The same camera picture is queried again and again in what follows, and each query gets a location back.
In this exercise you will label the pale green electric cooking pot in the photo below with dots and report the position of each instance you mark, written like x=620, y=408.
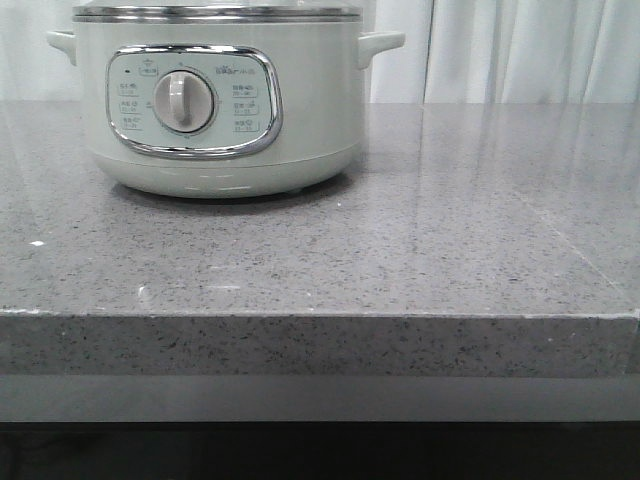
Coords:
x=223, y=107

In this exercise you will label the glass pot lid gold knob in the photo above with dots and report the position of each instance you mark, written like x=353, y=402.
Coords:
x=107, y=10

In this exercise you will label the white pleated curtain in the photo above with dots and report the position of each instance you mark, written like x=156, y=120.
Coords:
x=537, y=52

